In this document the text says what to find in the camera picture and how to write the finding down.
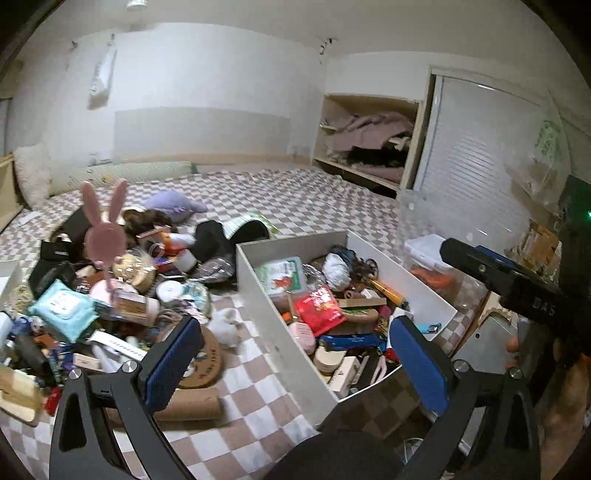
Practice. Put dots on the checkered bed sheet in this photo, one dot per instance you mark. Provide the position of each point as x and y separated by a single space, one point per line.
295 198

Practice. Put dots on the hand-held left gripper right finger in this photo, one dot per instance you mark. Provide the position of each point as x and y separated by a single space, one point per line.
418 364

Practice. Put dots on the pile of clothes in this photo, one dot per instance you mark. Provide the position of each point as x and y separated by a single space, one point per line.
364 134

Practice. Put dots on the black cylinder pouch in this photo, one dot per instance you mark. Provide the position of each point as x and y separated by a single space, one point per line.
32 355

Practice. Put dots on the person's right hand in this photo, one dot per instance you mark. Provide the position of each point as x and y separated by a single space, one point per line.
568 406

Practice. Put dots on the white hanging bag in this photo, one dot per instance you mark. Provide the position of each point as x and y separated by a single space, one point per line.
104 78

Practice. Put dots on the pink round compact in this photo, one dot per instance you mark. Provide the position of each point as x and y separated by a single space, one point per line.
302 337

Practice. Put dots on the white shallow tray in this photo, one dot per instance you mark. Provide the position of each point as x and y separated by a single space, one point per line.
9 279

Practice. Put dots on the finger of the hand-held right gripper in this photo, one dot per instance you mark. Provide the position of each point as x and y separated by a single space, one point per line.
496 257
471 265

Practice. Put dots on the white storage box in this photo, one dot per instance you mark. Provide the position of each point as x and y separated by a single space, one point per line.
263 318

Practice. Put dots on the white round jar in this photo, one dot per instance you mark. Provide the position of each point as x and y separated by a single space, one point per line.
169 291

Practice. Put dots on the beige oval case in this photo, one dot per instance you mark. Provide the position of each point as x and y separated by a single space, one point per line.
330 361

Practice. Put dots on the clear plastic hanging bag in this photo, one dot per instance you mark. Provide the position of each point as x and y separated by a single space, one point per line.
545 152

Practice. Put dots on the gold oblong tray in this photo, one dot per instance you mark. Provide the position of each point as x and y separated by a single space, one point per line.
18 415

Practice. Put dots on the pink bunny ear mirror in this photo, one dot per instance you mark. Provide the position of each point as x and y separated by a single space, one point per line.
104 240

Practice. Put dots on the green lidded container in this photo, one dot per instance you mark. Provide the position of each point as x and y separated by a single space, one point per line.
281 277

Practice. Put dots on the cream glasses case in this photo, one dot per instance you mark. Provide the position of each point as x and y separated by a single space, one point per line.
21 387

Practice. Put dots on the gold round box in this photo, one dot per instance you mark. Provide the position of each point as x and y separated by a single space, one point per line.
134 277

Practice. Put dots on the red snack packet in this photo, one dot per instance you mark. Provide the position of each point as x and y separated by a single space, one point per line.
321 311

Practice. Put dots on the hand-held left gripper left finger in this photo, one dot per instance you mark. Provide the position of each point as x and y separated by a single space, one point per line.
173 364

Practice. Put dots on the orange tube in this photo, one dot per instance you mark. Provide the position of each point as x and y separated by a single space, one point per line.
388 290

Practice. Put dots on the blue flat packet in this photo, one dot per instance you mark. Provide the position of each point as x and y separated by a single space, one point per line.
351 343

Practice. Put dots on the long pale bolster pillow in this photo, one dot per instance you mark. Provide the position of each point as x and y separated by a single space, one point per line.
124 177

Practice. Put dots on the purple plush toy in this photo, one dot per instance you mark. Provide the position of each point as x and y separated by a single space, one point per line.
173 207

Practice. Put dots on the white sliding door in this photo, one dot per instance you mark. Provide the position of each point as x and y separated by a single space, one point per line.
480 152

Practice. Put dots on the teal wet wipes pack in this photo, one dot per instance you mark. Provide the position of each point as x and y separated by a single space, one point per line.
62 309

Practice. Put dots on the white and blue device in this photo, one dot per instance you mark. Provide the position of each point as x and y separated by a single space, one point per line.
120 345

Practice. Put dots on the white fluffy toy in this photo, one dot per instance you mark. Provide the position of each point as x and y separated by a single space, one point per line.
226 325

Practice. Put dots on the white fluffy pillow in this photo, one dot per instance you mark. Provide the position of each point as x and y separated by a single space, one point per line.
32 175

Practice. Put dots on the clear plastic box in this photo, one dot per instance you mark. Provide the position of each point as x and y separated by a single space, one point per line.
434 258

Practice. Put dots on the small white box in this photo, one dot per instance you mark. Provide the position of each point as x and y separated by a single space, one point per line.
345 374

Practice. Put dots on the wooden closet niche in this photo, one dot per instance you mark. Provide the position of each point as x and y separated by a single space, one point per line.
364 177

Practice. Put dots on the round cork coaster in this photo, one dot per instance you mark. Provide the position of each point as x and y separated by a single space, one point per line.
203 360

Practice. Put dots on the black cap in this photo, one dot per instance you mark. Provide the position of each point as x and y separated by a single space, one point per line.
251 233

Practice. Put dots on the cardboard tube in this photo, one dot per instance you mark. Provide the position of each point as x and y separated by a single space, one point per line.
189 406

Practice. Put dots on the grey rounded tray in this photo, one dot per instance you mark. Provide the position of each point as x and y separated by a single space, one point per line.
485 341

